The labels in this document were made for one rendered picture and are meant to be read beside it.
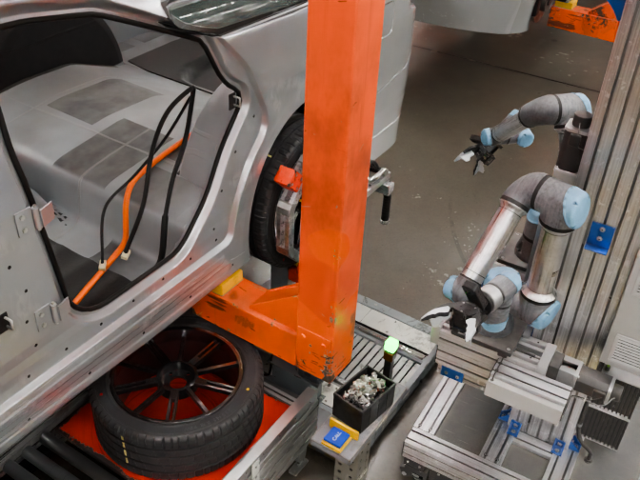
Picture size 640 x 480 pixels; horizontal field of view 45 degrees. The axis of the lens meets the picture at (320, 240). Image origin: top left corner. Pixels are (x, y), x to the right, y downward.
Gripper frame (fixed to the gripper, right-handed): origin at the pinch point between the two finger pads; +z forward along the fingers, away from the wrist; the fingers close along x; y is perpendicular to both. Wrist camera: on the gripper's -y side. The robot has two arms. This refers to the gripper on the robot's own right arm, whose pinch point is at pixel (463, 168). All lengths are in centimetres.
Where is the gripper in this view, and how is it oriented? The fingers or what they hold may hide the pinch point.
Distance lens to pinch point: 364.2
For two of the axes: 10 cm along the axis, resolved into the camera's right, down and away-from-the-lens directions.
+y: 2.9, 6.4, -7.1
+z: -6.4, 6.8, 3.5
